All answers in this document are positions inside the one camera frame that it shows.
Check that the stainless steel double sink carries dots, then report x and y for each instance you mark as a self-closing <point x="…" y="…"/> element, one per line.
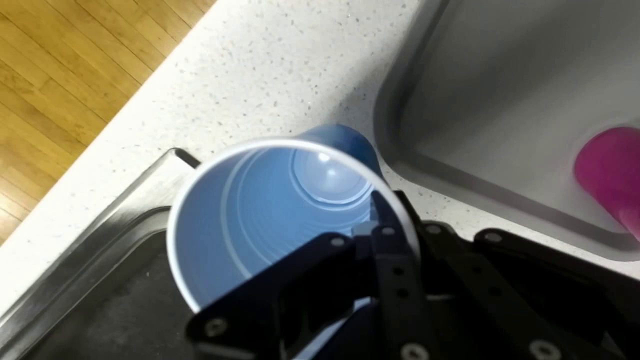
<point x="87" y="307"/>

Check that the grey plastic tray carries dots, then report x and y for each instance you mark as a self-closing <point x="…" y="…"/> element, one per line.
<point x="507" y="92"/>

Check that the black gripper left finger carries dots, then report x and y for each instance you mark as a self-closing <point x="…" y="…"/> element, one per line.
<point x="301" y="300"/>

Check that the purple plastic cup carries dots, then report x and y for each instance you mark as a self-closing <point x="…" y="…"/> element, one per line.
<point x="612" y="172"/>

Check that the blue plastic cup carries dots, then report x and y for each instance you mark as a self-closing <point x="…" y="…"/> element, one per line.
<point x="253" y="213"/>

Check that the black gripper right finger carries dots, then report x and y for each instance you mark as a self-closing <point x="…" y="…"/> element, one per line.
<point x="507" y="300"/>

